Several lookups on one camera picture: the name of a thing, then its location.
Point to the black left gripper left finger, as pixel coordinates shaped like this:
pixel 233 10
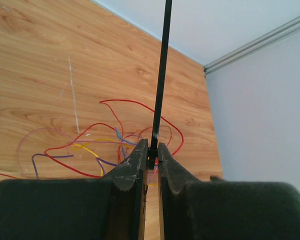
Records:
pixel 112 207

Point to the aluminium frame post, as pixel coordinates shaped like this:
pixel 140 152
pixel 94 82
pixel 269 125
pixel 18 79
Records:
pixel 271 37

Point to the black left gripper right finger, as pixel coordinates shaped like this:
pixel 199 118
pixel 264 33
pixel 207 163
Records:
pixel 192 209

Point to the black zip tie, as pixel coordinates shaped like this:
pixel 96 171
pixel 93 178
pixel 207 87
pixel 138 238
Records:
pixel 153 149

